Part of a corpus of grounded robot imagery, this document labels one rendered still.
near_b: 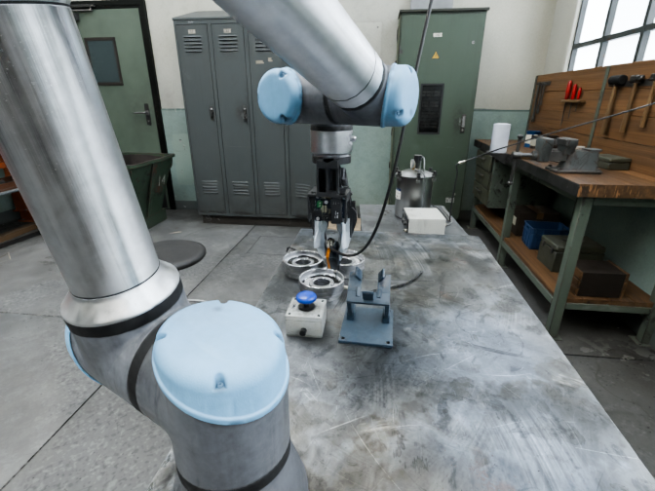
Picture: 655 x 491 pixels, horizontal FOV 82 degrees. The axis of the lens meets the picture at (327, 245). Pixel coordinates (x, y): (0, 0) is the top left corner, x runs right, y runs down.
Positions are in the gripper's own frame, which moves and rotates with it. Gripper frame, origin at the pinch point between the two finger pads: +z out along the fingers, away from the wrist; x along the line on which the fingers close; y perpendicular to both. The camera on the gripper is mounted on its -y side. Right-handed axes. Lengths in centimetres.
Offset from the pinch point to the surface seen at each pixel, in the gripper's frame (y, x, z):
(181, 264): -53, -69, 32
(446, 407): 25.3, 21.3, 13.1
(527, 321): -1.6, 40.5, 13.0
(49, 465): -8, -103, 93
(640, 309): -123, 142, 71
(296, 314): 11.0, -5.0, 8.6
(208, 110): -274, -161, -19
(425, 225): -83, 26, 19
